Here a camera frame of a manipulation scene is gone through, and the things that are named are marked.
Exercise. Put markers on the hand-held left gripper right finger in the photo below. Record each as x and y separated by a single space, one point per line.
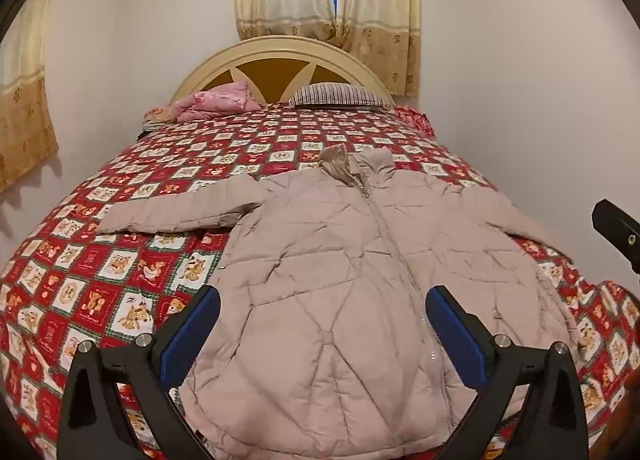
455 335

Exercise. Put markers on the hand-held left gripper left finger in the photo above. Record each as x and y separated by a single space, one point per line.
192 335

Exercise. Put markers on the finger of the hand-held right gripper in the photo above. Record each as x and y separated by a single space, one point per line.
617 230

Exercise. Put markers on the beige quilted puffer jacket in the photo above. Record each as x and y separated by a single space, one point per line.
330 260

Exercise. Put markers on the red checkered printed bedspread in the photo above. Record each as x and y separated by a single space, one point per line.
125 260

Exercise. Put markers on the red ruffled cloth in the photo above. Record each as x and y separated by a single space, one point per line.
412 117

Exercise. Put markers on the small printed pillow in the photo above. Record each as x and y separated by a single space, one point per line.
157 115

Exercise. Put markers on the pink folded blanket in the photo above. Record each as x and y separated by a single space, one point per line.
215 99

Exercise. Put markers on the striped pillow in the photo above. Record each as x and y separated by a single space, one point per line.
340 94

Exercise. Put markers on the cream wooden bed headboard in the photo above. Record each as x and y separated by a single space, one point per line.
270 67

